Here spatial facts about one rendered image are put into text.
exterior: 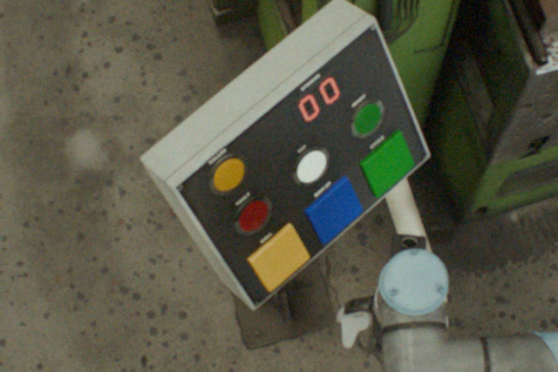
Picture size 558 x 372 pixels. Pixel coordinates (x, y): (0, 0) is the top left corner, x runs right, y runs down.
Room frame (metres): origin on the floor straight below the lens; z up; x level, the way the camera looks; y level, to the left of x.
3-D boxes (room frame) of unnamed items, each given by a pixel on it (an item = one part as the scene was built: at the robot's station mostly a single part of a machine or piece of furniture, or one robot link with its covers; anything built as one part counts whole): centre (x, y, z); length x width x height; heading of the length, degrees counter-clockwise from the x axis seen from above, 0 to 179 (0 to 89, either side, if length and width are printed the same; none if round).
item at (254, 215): (0.42, 0.03, 1.09); 0.05 x 0.03 x 0.04; 104
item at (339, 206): (0.44, -0.08, 1.01); 0.07 x 0.05 x 0.07; 129
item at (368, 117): (0.54, -0.13, 1.09); 0.05 x 0.03 x 0.04; 104
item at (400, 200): (0.59, -0.21, 0.62); 0.44 x 0.05 x 0.05; 14
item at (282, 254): (0.38, 0.00, 1.01); 0.07 x 0.05 x 0.07; 129
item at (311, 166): (0.48, -0.05, 1.09); 0.05 x 0.03 x 0.04; 104
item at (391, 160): (0.51, -0.16, 1.01); 0.07 x 0.05 x 0.07; 129
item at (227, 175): (0.45, 0.06, 1.16); 0.05 x 0.03 x 0.04; 104
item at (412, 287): (0.27, -0.15, 1.23); 0.09 x 0.08 x 0.11; 179
